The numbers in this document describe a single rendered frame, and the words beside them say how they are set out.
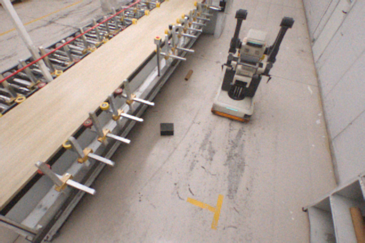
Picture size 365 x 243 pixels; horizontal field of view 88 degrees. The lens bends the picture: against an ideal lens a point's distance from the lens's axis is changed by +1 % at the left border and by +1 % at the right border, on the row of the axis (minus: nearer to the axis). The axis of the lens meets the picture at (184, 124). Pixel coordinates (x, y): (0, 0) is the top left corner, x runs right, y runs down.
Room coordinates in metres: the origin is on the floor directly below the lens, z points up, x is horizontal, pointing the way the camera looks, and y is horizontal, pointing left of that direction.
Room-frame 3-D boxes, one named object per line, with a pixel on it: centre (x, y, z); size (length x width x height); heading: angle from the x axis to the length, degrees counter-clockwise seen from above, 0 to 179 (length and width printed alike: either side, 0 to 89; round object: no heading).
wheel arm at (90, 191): (0.56, 0.83, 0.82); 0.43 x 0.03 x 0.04; 74
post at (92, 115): (1.02, 0.74, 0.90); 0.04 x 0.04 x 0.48; 74
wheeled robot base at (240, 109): (2.46, -0.80, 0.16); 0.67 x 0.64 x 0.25; 164
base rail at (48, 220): (2.64, 0.28, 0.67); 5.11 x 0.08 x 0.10; 164
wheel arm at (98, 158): (0.80, 0.76, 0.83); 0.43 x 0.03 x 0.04; 74
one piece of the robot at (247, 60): (2.18, -0.72, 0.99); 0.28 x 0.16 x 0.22; 74
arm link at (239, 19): (2.08, -0.46, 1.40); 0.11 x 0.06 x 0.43; 74
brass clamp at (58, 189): (0.56, 0.88, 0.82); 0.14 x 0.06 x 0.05; 164
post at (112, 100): (1.26, 0.67, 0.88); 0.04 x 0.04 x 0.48; 74
